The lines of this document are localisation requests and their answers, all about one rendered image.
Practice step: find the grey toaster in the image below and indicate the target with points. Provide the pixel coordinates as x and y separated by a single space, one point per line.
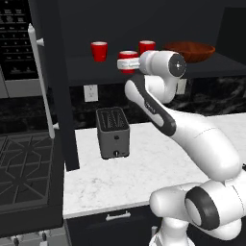
113 137

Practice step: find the white wall outlet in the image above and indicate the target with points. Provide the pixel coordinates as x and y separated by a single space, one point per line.
91 93
181 86

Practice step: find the red cup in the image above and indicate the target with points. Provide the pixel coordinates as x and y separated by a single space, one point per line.
146 47
99 51
128 54

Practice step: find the dark cabinet door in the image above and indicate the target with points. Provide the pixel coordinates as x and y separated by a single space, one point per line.
61 96

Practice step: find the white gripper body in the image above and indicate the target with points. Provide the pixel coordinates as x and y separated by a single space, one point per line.
128 64

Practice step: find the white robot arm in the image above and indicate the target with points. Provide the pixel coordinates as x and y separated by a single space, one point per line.
205 144

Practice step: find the black microwave oven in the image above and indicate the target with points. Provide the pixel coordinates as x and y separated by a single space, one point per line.
16 41

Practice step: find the black gas hob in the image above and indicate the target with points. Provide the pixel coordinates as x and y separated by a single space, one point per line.
25 179

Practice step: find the grey hob knob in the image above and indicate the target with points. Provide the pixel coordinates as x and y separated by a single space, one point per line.
44 236
15 239

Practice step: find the brown wooden bowl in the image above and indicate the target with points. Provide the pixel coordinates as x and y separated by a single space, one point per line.
195 51

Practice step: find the dark drawer front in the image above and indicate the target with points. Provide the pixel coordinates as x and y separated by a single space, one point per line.
96 230

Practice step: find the dark wall cabinet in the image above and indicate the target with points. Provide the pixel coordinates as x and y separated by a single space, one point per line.
105 70

